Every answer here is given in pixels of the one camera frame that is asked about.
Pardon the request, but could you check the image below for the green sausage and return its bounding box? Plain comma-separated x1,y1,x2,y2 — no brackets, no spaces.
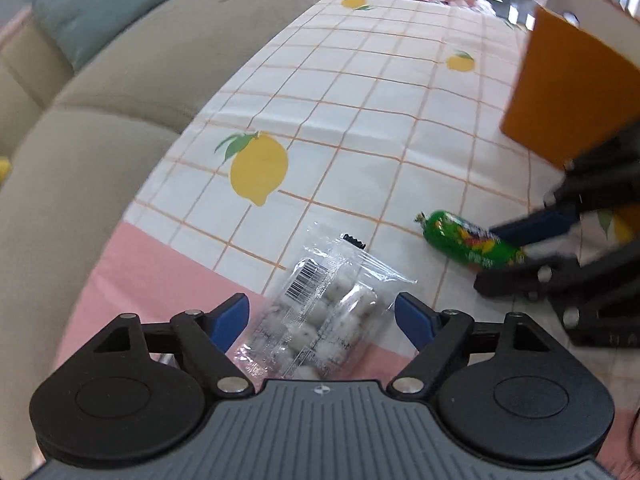
414,209,529,274

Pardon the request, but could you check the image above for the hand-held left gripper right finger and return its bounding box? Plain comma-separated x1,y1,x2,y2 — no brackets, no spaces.
387,292,557,397

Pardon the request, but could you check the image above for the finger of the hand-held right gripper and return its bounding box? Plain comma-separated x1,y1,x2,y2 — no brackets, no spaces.
472,240,640,313
487,120,640,248

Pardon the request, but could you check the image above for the lemon print tablecloth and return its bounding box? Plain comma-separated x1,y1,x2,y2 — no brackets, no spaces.
30,0,640,480

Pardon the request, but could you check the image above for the orange cardboard box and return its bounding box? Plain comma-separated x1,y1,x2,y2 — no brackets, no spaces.
500,0,640,171

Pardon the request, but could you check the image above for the beige sofa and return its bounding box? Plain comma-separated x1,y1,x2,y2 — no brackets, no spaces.
0,0,416,461

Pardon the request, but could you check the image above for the clear packet of white candies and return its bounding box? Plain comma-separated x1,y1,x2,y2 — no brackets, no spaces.
227,220,419,382

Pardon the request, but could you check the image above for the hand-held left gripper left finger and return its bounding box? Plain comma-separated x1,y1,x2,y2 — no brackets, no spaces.
91,292,254,397

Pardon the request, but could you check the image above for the blue pillow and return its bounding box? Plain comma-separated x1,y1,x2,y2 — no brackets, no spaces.
27,0,194,72

